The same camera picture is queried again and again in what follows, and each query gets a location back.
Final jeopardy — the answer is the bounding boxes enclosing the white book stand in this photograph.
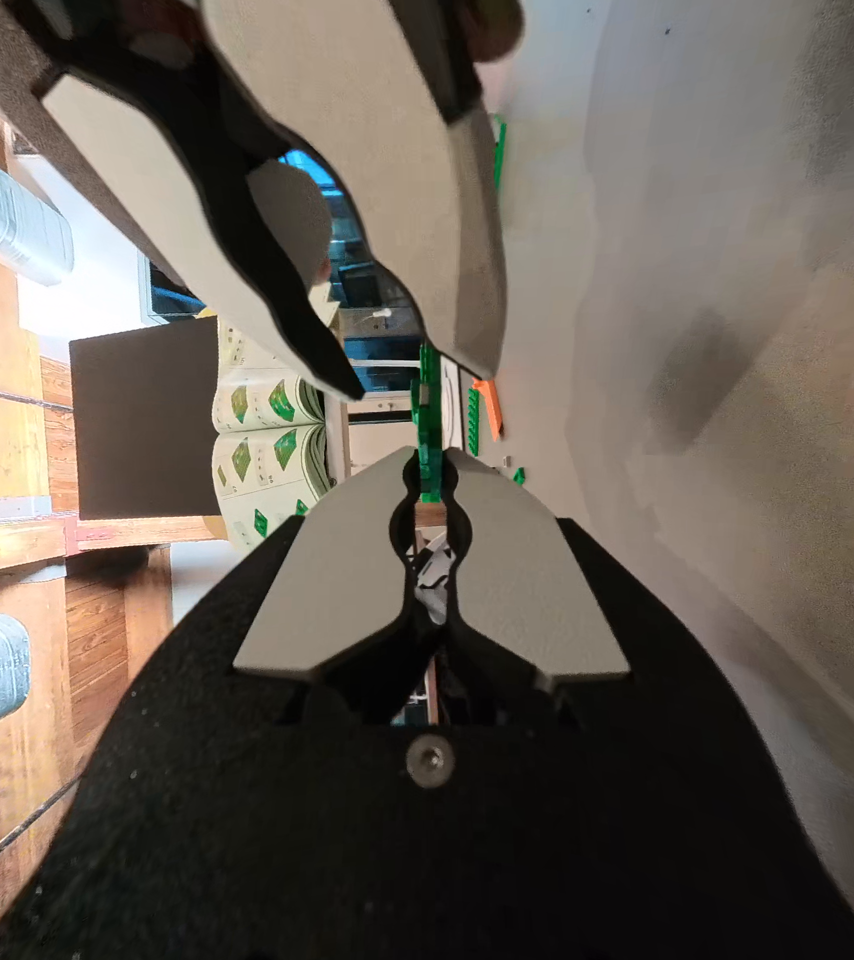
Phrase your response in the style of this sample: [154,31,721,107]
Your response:
[438,358,473,451]

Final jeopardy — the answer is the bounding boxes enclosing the person's right hand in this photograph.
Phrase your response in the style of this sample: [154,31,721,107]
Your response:
[468,0,527,63]

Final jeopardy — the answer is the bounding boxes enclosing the green mosaic lego plate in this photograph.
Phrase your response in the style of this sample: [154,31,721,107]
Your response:
[416,341,445,504]

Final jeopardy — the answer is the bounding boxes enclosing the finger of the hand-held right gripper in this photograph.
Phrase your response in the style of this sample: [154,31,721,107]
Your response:
[38,69,367,402]
[200,0,511,381]

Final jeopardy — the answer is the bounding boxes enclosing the large window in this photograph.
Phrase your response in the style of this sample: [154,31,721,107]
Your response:
[280,150,428,399]

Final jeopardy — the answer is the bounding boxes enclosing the dark panel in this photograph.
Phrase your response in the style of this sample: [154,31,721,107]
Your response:
[68,315,222,520]

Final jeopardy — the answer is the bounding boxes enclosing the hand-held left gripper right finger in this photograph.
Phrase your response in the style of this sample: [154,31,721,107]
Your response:
[445,447,634,720]

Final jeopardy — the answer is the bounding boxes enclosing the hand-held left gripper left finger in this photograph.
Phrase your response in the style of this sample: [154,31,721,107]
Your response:
[232,447,419,720]

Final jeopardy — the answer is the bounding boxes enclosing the lego instruction booklet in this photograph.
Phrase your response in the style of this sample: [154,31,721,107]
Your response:
[211,315,338,541]

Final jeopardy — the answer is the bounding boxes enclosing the long green lego plate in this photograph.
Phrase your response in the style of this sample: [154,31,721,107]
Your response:
[466,386,490,457]

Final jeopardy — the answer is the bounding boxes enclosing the orange brick separator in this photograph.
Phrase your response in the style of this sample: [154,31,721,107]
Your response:
[472,378,505,442]

